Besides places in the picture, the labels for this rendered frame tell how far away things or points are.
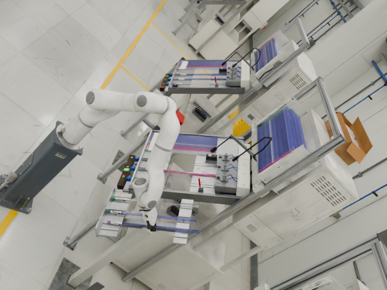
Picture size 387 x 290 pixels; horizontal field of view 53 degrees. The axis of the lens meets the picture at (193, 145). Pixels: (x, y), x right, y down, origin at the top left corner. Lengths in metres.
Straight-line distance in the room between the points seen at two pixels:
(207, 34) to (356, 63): 2.58
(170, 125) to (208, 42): 5.14
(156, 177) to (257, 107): 2.00
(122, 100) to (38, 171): 0.82
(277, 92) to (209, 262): 1.66
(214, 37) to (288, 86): 3.43
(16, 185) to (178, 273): 1.27
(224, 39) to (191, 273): 4.70
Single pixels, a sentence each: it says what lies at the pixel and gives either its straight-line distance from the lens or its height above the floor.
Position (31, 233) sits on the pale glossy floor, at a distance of 2.89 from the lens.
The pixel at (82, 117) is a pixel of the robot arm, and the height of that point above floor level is 0.92.
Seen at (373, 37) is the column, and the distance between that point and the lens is 5.49.
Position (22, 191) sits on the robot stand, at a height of 0.16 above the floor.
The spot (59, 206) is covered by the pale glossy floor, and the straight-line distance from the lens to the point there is 3.10.
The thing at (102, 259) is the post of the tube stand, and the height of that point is 0.40.
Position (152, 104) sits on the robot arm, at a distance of 1.90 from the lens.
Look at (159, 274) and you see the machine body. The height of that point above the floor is 0.24.
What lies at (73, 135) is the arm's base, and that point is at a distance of 2.39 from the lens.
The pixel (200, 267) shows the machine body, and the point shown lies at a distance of 2.93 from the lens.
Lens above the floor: 2.30
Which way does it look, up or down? 28 degrees down
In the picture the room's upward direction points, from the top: 51 degrees clockwise
